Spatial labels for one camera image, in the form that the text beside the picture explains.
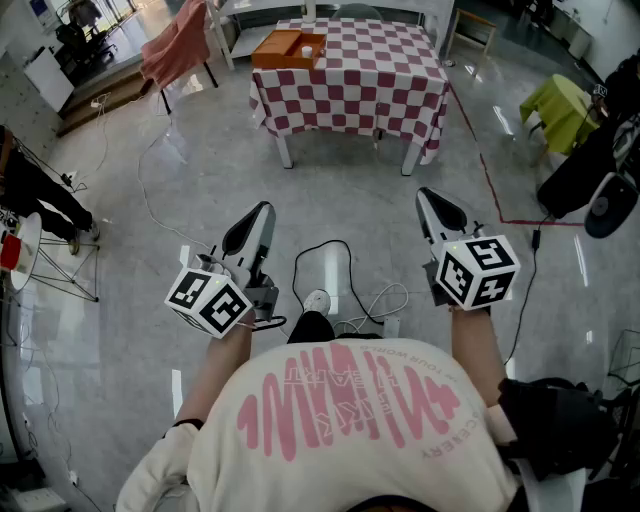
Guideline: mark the red white checkered tablecloth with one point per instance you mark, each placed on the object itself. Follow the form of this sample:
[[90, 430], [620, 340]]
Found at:
[[360, 90]]

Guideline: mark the black office chair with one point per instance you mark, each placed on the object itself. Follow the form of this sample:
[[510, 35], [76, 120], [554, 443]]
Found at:
[[85, 35]]

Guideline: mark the wooden step platform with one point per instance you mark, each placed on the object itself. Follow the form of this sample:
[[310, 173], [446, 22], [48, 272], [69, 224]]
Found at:
[[100, 102]]

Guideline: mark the grey round-backed chair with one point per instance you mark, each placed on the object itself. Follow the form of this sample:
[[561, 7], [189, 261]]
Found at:
[[357, 12]]

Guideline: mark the white table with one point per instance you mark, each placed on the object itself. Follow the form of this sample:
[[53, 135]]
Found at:
[[284, 152]]

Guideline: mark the white and black round device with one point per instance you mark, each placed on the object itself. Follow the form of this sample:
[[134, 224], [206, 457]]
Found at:
[[612, 205]]

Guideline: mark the red cup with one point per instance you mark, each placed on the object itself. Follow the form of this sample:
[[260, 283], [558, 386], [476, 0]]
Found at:
[[10, 252]]

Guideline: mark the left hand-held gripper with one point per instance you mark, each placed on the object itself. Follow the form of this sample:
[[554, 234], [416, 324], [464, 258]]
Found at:
[[210, 305]]

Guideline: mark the pink cloth-covered chair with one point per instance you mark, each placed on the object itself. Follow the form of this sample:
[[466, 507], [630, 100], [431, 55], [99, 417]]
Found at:
[[175, 50]]

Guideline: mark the person's right forearm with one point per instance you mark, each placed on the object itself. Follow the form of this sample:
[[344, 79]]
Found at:
[[477, 350]]

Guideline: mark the white tumbler cup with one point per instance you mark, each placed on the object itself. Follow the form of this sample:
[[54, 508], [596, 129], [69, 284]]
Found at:
[[310, 10]]

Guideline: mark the orange cardboard box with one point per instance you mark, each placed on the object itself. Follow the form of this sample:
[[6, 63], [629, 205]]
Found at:
[[277, 52]]

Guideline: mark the person's white shoe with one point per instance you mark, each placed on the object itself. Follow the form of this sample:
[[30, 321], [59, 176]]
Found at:
[[317, 301]]

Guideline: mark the white power strip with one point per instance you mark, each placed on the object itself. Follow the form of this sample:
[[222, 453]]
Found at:
[[391, 326]]

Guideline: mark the green cloth-covered table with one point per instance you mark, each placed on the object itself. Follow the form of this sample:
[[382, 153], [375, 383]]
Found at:
[[557, 110]]

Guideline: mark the black bag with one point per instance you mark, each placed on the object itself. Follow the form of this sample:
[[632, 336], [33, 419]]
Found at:
[[555, 425]]

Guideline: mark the black floor power strip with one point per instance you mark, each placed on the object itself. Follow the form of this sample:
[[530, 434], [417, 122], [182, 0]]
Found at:
[[68, 177]]

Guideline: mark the white cabinet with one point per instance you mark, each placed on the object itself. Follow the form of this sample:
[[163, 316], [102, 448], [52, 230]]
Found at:
[[50, 80]]

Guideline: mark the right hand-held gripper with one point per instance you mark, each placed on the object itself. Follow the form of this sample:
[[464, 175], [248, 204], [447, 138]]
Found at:
[[475, 270]]

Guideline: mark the red floor tape line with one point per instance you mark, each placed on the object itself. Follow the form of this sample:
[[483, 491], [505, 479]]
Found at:
[[492, 185]]

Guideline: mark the person's left forearm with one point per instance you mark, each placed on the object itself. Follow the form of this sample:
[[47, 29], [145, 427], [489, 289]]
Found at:
[[220, 365]]

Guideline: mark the person's leg in black trousers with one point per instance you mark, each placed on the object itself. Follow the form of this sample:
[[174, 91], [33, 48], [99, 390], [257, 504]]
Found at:
[[311, 327]]

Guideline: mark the wooden chair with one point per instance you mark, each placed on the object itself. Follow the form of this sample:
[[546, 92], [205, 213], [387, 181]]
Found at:
[[472, 27]]

